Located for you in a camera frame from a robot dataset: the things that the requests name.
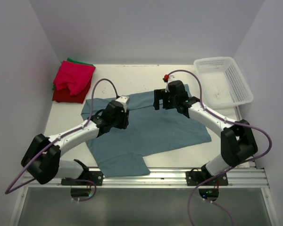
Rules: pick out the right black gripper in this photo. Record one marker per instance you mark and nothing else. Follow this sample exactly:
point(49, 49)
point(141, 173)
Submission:
point(159, 94)

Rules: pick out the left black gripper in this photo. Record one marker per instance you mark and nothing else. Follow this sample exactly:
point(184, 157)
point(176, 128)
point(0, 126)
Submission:
point(124, 122)

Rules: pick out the blue-grey t shirt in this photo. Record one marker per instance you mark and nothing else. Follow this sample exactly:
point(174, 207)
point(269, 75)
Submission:
point(120, 152)

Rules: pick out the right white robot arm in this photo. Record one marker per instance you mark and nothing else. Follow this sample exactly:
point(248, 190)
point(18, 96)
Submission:
point(237, 141)

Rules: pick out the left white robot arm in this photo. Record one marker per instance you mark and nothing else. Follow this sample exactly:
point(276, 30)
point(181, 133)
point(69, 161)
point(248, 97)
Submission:
point(43, 157)

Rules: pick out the red folded t shirt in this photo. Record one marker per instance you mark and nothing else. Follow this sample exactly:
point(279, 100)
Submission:
point(64, 96)

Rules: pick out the white plastic basket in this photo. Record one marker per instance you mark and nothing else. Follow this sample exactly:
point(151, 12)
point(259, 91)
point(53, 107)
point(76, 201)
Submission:
point(222, 82)

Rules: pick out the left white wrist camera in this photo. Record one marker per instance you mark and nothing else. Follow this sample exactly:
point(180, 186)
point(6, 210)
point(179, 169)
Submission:
point(124, 100)

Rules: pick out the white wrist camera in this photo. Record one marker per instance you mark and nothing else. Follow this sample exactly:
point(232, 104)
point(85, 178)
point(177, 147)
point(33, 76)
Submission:
point(168, 79)
point(124, 100)

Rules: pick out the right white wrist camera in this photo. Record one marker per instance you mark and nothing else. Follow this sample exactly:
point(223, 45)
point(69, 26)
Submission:
point(168, 79)

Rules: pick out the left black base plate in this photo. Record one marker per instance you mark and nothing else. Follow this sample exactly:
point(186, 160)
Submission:
point(94, 176)

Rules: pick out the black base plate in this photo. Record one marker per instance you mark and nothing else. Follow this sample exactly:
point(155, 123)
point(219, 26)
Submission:
point(196, 176)
point(94, 176)

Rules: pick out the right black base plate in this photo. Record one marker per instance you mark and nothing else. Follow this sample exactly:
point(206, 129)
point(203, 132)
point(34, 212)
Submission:
point(196, 176)

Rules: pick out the aluminium mounting rail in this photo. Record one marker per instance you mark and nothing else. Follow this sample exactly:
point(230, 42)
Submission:
point(175, 178)

